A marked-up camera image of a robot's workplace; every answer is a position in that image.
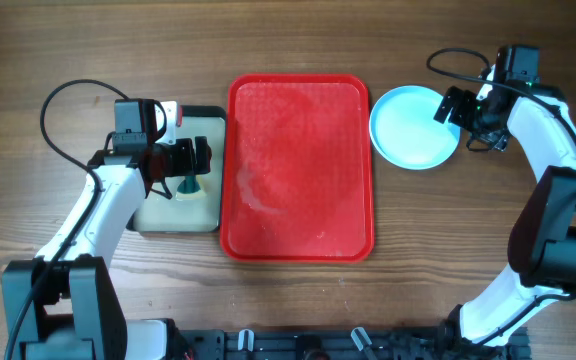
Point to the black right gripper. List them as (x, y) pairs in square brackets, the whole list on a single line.
[(454, 105)]

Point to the red plastic tray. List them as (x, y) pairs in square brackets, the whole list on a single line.
[(297, 170)]

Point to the black water basin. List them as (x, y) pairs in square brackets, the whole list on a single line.
[(158, 214)]

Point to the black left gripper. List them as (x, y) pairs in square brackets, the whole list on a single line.
[(200, 155)]

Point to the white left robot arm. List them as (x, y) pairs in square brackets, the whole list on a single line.
[(62, 304)]

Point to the light blue plate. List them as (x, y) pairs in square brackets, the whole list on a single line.
[(404, 132)]

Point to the yellow green sponge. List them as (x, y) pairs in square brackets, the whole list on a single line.
[(190, 188)]

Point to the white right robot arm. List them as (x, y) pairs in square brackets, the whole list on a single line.
[(541, 268)]

